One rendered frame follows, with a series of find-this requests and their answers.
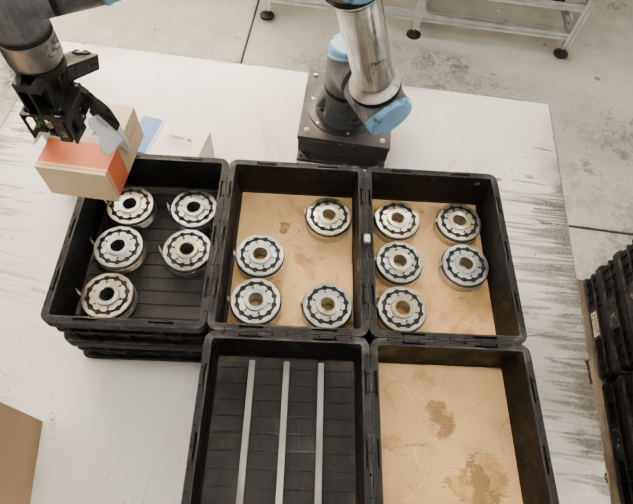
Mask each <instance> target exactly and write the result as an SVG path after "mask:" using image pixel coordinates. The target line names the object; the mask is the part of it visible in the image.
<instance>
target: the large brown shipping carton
mask: <svg viewBox="0 0 633 504"><path fill-rule="evenodd" d="M42 423H43V421H41V420H39V419H37V418H35V417H33V416H31V415H28V414H26V413H24V412H22V411H20V410H17V409H15V408H13V407H11V406H9V405H6V404H4V403H2V402H0V504H30V501H31V494H32V488H33V481H34V475H35V468H36V462H37V455H38V449H39V442H40V436H41V429H42Z"/></svg>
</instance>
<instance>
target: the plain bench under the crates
mask: <svg viewBox="0 0 633 504"><path fill-rule="evenodd" d="M59 41H60V43H61V46H62V48H63V53H66V52H69V51H72V50H75V49H81V50H87V51H90V53H94V54H98V58H99V70H97V71H95V72H92V73H90V74H88V75H86V76H83V77H81V78H79V79H76V80H74V82H78V83H81V85H82V86H84V87H85V88H86V89H88V90H89V92H91V93H92V94H93V95H94V96H95V97H97V98H98V99H100V100H101V101H102V102H104V103H109V104H116V105H124V106H132V107H134V109H135V111H136V114H137V117H138V116H139V115H144V116H148V117H152V118H156V119H161V120H165V121H169V122H173V123H178V124H182V125H186V126H191V127H195V128H199V129H203V130H208V131H210V132H211V138H212V143H213V149H214V155H213V158H223V159H225V160H227V161H228V163H229V164H230V163H231V162H232V161H233V160H236V159H243V160H260V161H277V162H294V163H311V164H320V163H313V162H305V161H298V160H296V158H297V152H298V139H297V134H298V129H299V123H300V118H301V112H302V107H303V101H304V95H305V90H306V84H307V79H308V73H309V72H302V71H294V70H286V69H279V68H271V67H263V66H256V65H248V64H241V63H233V62H225V61H218V60H210V59H202V58H195V57H187V56H179V55H172V54H164V53H156V52H149V51H141V50H133V49H126V48H118V47H110V46H103V45H95V44H87V43H80V42H72V41H65V40H59ZM402 89H403V91H404V93H405V94H406V96H408V97H409V98H410V99H409V100H410V101H411V103H412V110H411V112H410V114H409V115H408V117H407V118H406V119H405V120H404V121H403V122H402V123H401V124H400V125H399V126H397V127H396V128H394V129H393V130H391V143H390V151H389V152H388V154H387V158H386V161H385V165H384V168H397V169H414V170H432V171H449V172H466V173H483V174H491V175H493V176H495V177H496V179H497V181H498V186H499V191H500V197H501V202H502V207H503V212H504V217H505V222H506V228H507V233H508V238H509V243H510V248H511V254H512V259H513V264H514V269H515V274H516V280H517V285H518V290H519V295H520V300H521V306H522V311H523V316H524V321H525V326H526V332H527V339H526V341H525V342H524V343H522V344H521V345H524V346H525V347H527V348H528V349H529V351H530V353H531V358H532V363H533V368H534V373H535V378H536V384H537V389H538V394H539V399H540V404H541V410H542V415H543V420H544V425H545V430H546V435H547V441H548V446H549V451H550V456H551V461H552V467H553V472H554V477H555V482H556V487H557V493H558V498H559V503H560V504H612V498H611V492H610V485H609V479H608V473H607V466H606V460H605V454H604V447H603V441H602V435H601V428H600V422H599V416H598V409H597V403H596V397H595V390H594V384H593V378H592V372H591V365H590V359H589V353H588V346H587V340H586V334H585V327H584V321H583V315H582V308H581V302H580V296H579V289H578V283H577V277H576V270H575V264H574V258H573V251H572V245H571V239H570V232H569V226H568V220H567V213H566V207H565V201H564V194H563V188H562V182H561V175H560V169H559V163H558V156H557V150H556V144H555V137H554V131H553V125H552V118H551V112H550V106H549V105H547V104H545V103H539V102H531V101H524V100H516V99H508V98H501V97H493V96H485V95H478V94H470V93H462V92H455V91H447V90H439V89H432V88H424V87H417V86H409V85H402ZM22 107H23V103H22V102H21V100H20V98H19V97H18V98H17V99H16V101H15V103H14V104H13V106H12V108H11V110H10V111H9V113H8V115H7V116H6V118H5V120H4V121H3V123H2V125H1V127H0V402H2V403H4V404H6V405H9V406H11V407H13V408H15V409H17V410H20V411H22V412H24V413H26V414H28V415H31V416H33V417H35V418H37V419H39V420H41V421H43V423H42V429H41V436H40V442H39V449H38V455H37V462H36V468H35V475H34V481H33V488H32V494H31V501H30V504H181V499H182V492H183V485H184V478H185V471H186V464H187V457H188V450H189V443H190V436H191V429H192V422H193V415H194V408H195V401H196V394H197V387H198V380H199V373H200V366H201V363H193V362H170V361H146V360H123V359H99V358H87V357H85V356H84V354H83V350H80V349H78V348H77V346H72V345H71V344H69V343H68V342H67V341H66V340H65V338H64V332H60V331H58V330H57V328H56V327H51V326H49V325H48V324H47V323H45V322H44V321H43V320H42V318H41V315H40V314H41V310H42V307H43V304H44V301H45V298H46V294H47V291H48V288H49V285H50V282H51V279H52V276H53V273H54V270H55V266H56V263H57V260H58V257H59V254H60V251H61V248H62V245H63V242H64V238H65V235H66V232H67V229H68V226H69V223H70V220H71V217H72V214H73V210H74V207H75V204H76V201H77V198H78V196H71V195H63V194H56V193H52V192H51V191H50V189H49V188H48V186H47V185H46V183H45V182H44V180H43V179H42V177H41V176H40V175H39V173H38V172H37V170H36V169H35V167H34V165H35V163H36V161H37V159H38V157H39V155H40V154H41V152H42V150H43V148H44V146H45V144H46V140H45V139H44V137H43V136H41V137H40V139H39V140H38V141H37V143H36V144H35V145H33V140H34V137H33V136H32V134H31V133H30V131H29V130H28V128H27V126H26V125H25V123H24V122H23V120H22V119H21V117H20V116H19V112H20V111H21V109H22Z"/></svg>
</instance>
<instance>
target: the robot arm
mask: <svg viewBox="0 0 633 504"><path fill-rule="evenodd" d="M119 1H123V0H0V53H1V54H2V56H3V58H4V59H5V61H6V63H7V64H8V66H9V67H10V68H11V69H12V70H13V71H14V73H15V74H16V76H15V78H14V80H13V81H12V83H11V85H12V87H13V89H14V90H15V92H16V94H17V95H18V97H19V98H20V100H21V102H22V103H23V107H22V109H21V111H20V112H19V116H20V117H21V119H22V120H23V122H24V123H25V125H26V126H27V128H28V130H29V131H30V133H31V134H32V136H33V137H34V140H33V145H35V144H36V143H37V141H38V140H39V139H40V137H41V136H43V137H44V139H45V140H46V142H47V140H48V138H49V136H50V135H51V136H57V137H60V139H61V141H64V142H73V141H74V140H75V142H76V144H79V142H80V140H81V137H82V136H83V134H84V132H85V130H86V128H87V127H86V125H85V123H84V122H85V120H86V118H87V116H86V114H87V112H88V110H89V109H90V111H89V113H90V114H91V115H92V117H90V118H89V120H88V124H89V126H90V128H91V129H92V130H93V131H94V132H95V133H96V134H97V135H98V137H99V144H100V149H101V151H102V152H103V153H104V154H106V155H110V154H111V153H112V152H113V151H114V150H115V149H116V148H117V147H118V145H119V146H120V147H121V148H122V149H123V150H125V151H126V152H127V153H130V150H131V149H130V146H129V143H128V140H127V138H126V135H125V133H124V131H123V129H122V128H121V126H120V123H119V121H118V120H117V118H116V117H115V115H114V114H113V112H112V111H111V109H110V108H109V107H108V106H107V105H106V104H105V103H104V102H102V101H101V100H100V99H98V98H97V97H95V96H94V95H93V94H92V93H91V92H89V90H88V89H86V88H85V87H84V86H82V85H81V83H78V82H74V80H76V79H79V78H81V77H83V76H86V75H88V74H90V73H92V72H95V71H97V70H99V58H98V54H94V53H90V51H87V50H81V49H75V50H72V51H69V52H66V53H63V48H62V46H61V43H60V41H59V39H58V37H57V35H56V32H55V30H54V28H53V25H52V23H51V21H50V18H55V17H59V16H63V15H67V14H71V13H75V12H80V11H84V10H88V9H93V8H97V7H101V6H105V5H106V6H111V5H113V3H116V2H119ZM325 1H326V3H327V4H328V5H330V6H331V7H332V8H335V11H336V14H337V18H338V22H339V26H340V29H341V32H339V33H337V34H336V35H334V36H333V37H332V39H331V40H330V43H329V48H328V50H327V64H326V72H325V81H324V85H323V87H322V89H321V90H320V92H319V94H318V96H317V98H316V104H315V111H316V114H317V116H318V118H319V119H320V120H321V121H322V122H323V123H324V124H326V125H327V126H329V127H331V128H334V129H338V130H352V129H356V128H358V127H360V126H362V125H363V124H364V127H365V128H367V130H368V131H369V132H370V133H371V134H373V135H380V134H384V133H387V132H389V131H391V130H393V129H394V128H396V127H397V126H399V125H400V124H401V123H402V122H403V121H404V120H405V119H406V118H407V117H408V115H409V114H410V112H411V110H412V103H411V101H410V100H409V99H410V98H409V97H408V96H406V94H405V93H404V91H403V89H402V83H401V76H400V72H399V70H398V69H397V67H396V66H395V65H394V64H392V62H391V55H390V48H389V41H388V34H387V27H386V20H385V13H384V6H383V0H325ZM27 117H31V118H33V120H34V122H35V123H36V125H35V126H34V128H33V130H32V128H31V127H30V125H29V124H28V122H27V120H26V118H27ZM36 118H37V119H36Z"/></svg>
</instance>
